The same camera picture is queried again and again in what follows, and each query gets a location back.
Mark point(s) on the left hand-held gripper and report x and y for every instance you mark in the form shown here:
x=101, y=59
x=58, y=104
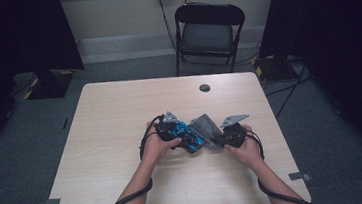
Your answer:
x=166, y=129

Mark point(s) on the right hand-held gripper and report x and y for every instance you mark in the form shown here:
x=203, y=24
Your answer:
x=234, y=135

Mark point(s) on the grey terry cloth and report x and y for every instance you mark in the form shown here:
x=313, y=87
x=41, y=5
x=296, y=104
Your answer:
x=206, y=129

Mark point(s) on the person's right hand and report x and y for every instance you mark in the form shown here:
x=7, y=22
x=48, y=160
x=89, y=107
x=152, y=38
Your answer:
x=249, y=152

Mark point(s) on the person's left hand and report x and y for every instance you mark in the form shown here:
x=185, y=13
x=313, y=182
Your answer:
x=157, y=151

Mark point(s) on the round grey table grommet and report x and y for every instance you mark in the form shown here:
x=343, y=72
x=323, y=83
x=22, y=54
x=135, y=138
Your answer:
x=204, y=88

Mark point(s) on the black stand base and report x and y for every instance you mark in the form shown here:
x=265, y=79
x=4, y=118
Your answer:
x=50, y=86
x=274, y=69

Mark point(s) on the small black floor object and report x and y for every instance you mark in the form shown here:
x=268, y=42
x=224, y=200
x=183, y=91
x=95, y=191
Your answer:
x=65, y=123

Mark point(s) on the black folding chair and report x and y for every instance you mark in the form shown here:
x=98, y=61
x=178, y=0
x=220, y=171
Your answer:
x=208, y=37

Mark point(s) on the black curtain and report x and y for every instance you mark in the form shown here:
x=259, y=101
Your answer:
x=339, y=33
x=12, y=38

